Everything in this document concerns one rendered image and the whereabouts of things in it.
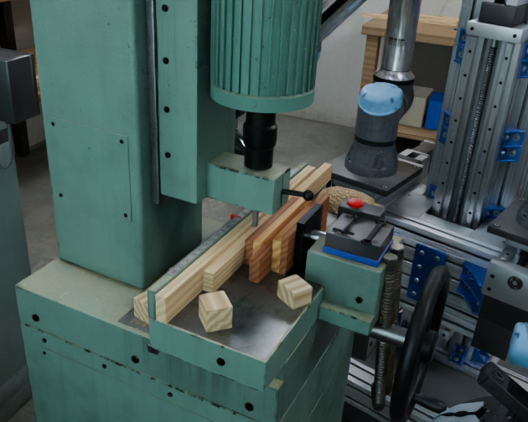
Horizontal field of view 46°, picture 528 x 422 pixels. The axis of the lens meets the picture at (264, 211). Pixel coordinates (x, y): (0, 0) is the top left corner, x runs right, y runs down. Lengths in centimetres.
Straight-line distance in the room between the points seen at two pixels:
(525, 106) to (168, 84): 99
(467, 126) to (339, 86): 284
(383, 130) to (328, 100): 286
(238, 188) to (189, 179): 9
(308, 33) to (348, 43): 346
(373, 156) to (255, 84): 81
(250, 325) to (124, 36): 50
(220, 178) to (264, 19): 31
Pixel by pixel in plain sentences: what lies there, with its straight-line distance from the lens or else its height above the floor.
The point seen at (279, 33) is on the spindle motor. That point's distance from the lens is 96.
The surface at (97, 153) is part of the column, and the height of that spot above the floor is 107.
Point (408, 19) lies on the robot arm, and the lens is 180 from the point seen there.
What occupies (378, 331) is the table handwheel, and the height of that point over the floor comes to 82.
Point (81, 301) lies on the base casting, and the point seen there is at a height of 80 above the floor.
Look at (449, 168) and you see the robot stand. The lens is 176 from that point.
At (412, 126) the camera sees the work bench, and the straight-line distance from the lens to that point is 399.
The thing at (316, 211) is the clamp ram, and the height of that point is 99.
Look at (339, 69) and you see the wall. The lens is 449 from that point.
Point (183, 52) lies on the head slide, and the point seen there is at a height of 127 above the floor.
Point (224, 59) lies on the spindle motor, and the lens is 100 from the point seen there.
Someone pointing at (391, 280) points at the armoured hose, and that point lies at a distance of 109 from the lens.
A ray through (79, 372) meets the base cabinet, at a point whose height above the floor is 65.
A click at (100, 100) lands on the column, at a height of 117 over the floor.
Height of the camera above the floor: 152
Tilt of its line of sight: 28 degrees down
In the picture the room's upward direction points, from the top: 3 degrees clockwise
